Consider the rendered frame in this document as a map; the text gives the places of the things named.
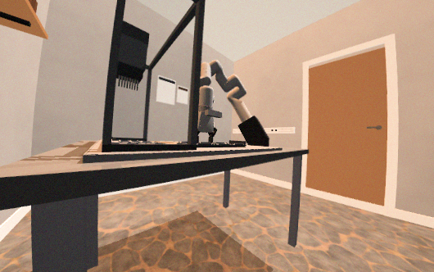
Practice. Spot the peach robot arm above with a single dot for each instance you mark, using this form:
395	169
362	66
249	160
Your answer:
227	84

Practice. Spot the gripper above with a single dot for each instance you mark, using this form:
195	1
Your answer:
206	125

